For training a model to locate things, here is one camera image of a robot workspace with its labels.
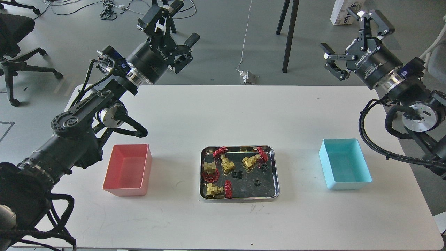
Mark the white power adapter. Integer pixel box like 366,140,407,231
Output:
240,70,257,85

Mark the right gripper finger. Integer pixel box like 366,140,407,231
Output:
320,42,356,81
347,8,395,46

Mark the white cable on floor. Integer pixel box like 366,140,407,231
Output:
235,0,253,74

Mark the brass valve top left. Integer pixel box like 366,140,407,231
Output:
213,146,236,175

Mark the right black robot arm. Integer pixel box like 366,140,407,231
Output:
320,8,446,179

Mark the brass valve red handle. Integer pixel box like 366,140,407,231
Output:
202,161,220,183

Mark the black cable bundle floor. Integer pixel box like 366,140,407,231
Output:
42,0,197,21

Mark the black office chair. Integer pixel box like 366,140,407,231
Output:
0,13,63,107

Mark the pink plastic box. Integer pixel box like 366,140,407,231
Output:
102,144,152,197

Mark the white chair frame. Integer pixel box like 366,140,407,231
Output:
420,35,446,84

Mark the white cardboard box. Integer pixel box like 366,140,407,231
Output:
330,0,366,25

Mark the brass valve top right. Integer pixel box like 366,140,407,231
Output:
241,146,269,172

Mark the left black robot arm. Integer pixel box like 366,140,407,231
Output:
1,0,200,251

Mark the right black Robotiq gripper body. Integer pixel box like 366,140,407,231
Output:
347,38,403,89

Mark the black table leg right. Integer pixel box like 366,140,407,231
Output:
276,0,300,73

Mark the light blue plastic box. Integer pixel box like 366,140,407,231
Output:
319,138,372,190

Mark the steel metal tray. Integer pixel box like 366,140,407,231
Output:
199,145,280,201

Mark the brass valve bottom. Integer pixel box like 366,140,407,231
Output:
205,180,233,199

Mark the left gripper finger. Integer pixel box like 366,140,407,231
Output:
169,33,200,74
137,0,184,38

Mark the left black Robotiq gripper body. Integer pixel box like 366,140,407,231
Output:
126,37,178,84

